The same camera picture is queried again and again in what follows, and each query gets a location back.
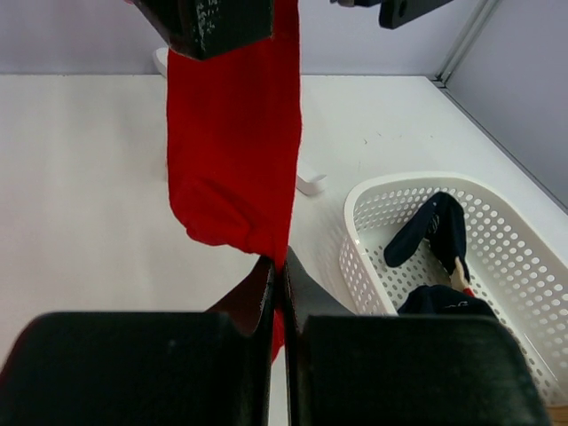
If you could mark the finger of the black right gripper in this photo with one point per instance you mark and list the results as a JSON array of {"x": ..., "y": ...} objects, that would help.
[{"x": 205, "y": 29}]

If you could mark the navy sock red toe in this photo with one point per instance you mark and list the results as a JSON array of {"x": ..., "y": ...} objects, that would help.
[{"x": 440, "y": 222}]

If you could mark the white metal clothes rack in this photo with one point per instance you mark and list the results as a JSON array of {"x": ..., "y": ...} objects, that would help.
[{"x": 308, "y": 181}]

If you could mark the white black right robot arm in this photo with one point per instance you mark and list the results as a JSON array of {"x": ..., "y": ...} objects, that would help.
[{"x": 392, "y": 14}]

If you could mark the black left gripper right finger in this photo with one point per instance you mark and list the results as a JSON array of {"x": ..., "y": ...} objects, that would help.
[{"x": 348, "y": 369}]

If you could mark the white perforated plastic basket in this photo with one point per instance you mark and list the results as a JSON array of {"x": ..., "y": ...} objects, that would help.
[{"x": 510, "y": 266}]

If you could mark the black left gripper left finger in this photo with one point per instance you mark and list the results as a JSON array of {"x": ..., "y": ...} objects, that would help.
[{"x": 147, "y": 368}]

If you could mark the navy patterned sock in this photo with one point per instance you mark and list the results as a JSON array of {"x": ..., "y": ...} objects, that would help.
[{"x": 442, "y": 300}]

